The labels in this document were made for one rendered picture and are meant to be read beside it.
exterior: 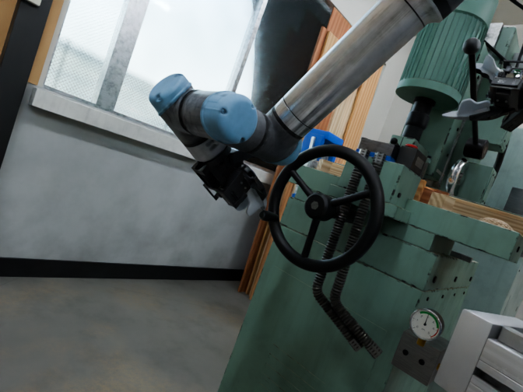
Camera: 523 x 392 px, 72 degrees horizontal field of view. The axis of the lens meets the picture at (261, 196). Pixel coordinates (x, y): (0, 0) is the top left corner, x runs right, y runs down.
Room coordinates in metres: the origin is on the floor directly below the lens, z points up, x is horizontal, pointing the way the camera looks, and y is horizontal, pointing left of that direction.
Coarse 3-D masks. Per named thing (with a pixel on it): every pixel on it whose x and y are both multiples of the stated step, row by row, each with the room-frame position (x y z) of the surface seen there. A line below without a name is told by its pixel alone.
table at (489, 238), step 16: (304, 176) 1.06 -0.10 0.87; (320, 176) 1.03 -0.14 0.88; (336, 176) 1.00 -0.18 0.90; (320, 192) 1.02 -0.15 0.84; (336, 192) 0.88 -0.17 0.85; (384, 208) 0.80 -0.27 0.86; (400, 208) 0.79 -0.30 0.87; (416, 208) 0.85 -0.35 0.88; (432, 208) 0.83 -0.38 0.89; (416, 224) 0.84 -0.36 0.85; (432, 224) 0.82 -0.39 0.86; (448, 224) 0.80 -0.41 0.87; (464, 224) 0.78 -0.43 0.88; (480, 224) 0.76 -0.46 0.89; (464, 240) 0.77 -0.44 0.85; (480, 240) 0.75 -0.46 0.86; (496, 240) 0.74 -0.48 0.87; (512, 240) 0.72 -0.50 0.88; (496, 256) 0.73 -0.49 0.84; (512, 256) 0.74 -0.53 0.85
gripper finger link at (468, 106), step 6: (462, 102) 0.78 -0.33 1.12; (468, 102) 0.78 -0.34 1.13; (474, 102) 0.78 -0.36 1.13; (480, 102) 0.78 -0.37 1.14; (486, 102) 0.78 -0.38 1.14; (462, 108) 0.80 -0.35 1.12; (468, 108) 0.80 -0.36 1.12; (474, 108) 0.80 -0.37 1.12; (480, 108) 0.79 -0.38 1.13; (486, 108) 0.79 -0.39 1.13; (444, 114) 0.83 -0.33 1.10; (450, 114) 0.83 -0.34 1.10; (456, 114) 0.82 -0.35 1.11; (462, 114) 0.81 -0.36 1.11; (468, 114) 0.81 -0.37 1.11
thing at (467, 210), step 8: (336, 168) 1.18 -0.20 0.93; (456, 208) 0.94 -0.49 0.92; (464, 208) 0.93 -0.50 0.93; (472, 208) 0.92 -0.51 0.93; (480, 208) 0.90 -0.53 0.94; (472, 216) 0.91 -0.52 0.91; (480, 216) 0.90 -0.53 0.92; (488, 216) 0.89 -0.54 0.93; (496, 216) 0.88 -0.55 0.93; (504, 216) 0.87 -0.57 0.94; (512, 224) 0.86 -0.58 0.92; (520, 224) 0.85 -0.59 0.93; (520, 232) 0.84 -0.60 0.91
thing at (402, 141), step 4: (392, 136) 1.05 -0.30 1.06; (396, 136) 1.04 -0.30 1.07; (400, 136) 1.03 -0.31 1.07; (400, 140) 1.03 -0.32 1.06; (404, 140) 1.02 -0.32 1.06; (408, 140) 1.02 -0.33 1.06; (412, 140) 1.01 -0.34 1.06; (416, 140) 1.01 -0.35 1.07; (400, 144) 1.03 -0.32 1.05; (404, 144) 1.02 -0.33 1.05; (412, 144) 1.01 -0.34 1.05; (416, 144) 1.02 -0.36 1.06; (420, 144) 1.04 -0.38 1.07; (420, 148) 1.05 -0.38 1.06; (424, 148) 1.07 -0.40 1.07; (424, 152) 1.08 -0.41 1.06; (428, 152) 1.11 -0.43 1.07
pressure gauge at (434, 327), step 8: (416, 312) 0.74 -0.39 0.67; (424, 312) 0.73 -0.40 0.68; (432, 312) 0.72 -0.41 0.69; (416, 320) 0.73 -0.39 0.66; (424, 320) 0.73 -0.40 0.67; (432, 320) 0.72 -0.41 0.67; (440, 320) 0.71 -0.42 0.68; (416, 328) 0.73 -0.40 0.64; (424, 328) 0.72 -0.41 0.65; (432, 328) 0.71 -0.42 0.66; (440, 328) 0.70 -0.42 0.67; (416, 336) 0.73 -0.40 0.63; (424, 336) 0.72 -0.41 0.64; (432, 336) 0.71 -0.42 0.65; (424, 344) 0.74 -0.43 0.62
